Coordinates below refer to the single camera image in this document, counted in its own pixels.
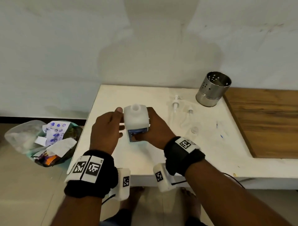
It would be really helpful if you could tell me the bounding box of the person's right forearm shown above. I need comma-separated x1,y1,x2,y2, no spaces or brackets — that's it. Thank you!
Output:
185,159,293,226

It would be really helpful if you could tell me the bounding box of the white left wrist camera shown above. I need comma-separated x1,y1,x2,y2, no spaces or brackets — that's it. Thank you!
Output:
109,167,131,201

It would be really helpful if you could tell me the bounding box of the person's right foot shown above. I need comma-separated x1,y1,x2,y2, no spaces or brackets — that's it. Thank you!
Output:
180,187,202,220

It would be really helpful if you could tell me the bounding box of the person's left leg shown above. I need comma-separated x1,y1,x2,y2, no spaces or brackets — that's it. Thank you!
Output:
100,208,133,226

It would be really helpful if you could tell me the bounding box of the person's leg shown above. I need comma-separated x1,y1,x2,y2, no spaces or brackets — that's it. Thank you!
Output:
100,208,133,226
185,216,208,226

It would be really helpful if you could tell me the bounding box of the perforated steel utensil holder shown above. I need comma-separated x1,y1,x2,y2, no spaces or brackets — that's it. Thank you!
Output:
195,71,232,107

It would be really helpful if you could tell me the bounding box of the white pump dispenser head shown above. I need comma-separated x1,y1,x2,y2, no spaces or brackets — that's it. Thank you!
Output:
172,95,182,114

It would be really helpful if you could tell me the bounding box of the large white bottle blue label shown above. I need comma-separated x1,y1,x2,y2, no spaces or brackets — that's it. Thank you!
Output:
123,104,151,143

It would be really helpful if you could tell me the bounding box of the person's left forearm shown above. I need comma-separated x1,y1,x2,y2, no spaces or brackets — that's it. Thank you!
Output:
50,194,103,226

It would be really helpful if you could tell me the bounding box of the wooden board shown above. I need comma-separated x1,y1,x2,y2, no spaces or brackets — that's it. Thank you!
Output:
223,87,298,159

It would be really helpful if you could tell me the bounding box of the person's right hand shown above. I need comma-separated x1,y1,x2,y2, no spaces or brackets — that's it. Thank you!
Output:
133,107,177,151

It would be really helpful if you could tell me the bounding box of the person's right leg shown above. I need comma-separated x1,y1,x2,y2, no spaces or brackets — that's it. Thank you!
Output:
185,216,208,226

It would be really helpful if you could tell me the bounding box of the white paper with blue prints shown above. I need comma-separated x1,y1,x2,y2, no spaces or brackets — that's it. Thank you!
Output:
43,121,71,147

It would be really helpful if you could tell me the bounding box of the orange wrapper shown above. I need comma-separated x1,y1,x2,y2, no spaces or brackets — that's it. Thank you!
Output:
43,154,58,166

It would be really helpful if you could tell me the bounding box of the black right wristband with markers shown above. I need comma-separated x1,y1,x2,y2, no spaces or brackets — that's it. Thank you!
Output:
164,136,206,177

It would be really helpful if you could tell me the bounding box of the black right camera cable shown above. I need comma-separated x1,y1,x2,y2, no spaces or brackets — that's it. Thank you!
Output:
171,172,246,190

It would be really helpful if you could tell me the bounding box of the white marker cube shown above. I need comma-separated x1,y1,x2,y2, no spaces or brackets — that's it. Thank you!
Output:
153,163,177,193

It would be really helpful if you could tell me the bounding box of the white tissue paper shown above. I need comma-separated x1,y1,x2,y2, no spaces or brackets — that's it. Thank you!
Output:
35,137,78,157

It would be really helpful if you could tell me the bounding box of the teal waste bin with trash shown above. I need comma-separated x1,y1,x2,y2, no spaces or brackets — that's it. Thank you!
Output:
4,120,84,168

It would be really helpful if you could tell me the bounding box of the person's left hand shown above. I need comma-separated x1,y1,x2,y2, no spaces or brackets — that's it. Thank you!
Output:
89,107,125,155

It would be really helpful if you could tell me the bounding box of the black left camera cable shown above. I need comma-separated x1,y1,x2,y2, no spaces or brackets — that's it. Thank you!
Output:
101,193,116,206

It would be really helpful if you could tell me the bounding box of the black camera cable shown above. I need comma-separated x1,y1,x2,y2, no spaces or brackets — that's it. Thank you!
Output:
171,172,246,190
101,193,116,206

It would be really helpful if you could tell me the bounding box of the black wristband with markers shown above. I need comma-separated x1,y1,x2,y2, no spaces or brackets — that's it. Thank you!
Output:
64,150,119,199
164,136,206,177

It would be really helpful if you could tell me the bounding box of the black left wristband with markers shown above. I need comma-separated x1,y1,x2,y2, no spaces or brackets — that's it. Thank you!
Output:
64,150,119,199

